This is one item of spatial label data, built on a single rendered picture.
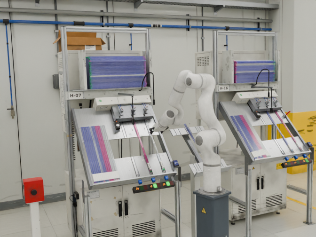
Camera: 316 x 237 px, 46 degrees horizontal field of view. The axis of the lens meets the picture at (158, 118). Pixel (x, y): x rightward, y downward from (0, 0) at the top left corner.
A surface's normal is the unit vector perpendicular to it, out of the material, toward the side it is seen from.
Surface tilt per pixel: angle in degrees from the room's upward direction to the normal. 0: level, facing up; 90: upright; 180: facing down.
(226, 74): 90
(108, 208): 90
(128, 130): 48
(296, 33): 90
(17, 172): 90
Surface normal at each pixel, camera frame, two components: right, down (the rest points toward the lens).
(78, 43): 0.45, -0.08
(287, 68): -0.90, 0.07
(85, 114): 0.29, -0.60
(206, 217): -0.78, 0.10
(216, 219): 0.63, 0.07
